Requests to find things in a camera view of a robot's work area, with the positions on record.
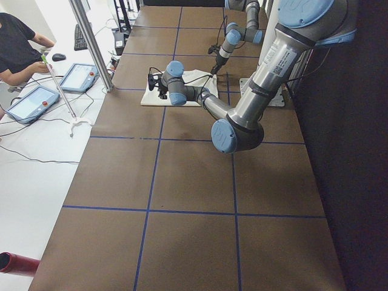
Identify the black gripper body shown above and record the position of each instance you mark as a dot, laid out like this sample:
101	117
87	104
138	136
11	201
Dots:
219	61
162	90

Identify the cream long-sleeve printed shirt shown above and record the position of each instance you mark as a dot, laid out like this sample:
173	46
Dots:
182	93

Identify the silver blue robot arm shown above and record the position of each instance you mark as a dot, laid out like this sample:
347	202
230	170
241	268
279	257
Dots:
301	26
234	34

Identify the black power adapter box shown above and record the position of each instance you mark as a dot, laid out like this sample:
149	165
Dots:
119	43

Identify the far blue teach pendant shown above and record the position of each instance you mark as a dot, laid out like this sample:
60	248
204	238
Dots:
79	78

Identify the blue teach pendant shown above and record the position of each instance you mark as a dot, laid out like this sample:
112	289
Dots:
79	78
33	105

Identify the white reacher grabber stick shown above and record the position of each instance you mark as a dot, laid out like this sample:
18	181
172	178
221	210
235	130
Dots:
76	120

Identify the black keyboard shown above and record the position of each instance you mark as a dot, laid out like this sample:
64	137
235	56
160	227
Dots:
79	40

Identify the black computer mouse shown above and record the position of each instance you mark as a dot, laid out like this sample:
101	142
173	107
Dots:
58	57

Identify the near blue teach pendant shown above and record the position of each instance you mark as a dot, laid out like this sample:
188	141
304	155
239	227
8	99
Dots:
33	105

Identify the person in black shirt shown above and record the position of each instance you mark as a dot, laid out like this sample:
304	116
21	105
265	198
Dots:
19	60

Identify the red cylinder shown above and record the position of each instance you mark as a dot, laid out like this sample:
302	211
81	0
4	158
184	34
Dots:
18	265

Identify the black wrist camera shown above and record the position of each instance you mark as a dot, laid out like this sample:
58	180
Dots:
153	78
213	49

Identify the white camera mast with base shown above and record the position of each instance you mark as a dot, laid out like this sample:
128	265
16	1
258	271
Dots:
262	85

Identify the aluminium frame post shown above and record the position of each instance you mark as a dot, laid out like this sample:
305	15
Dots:
83	22

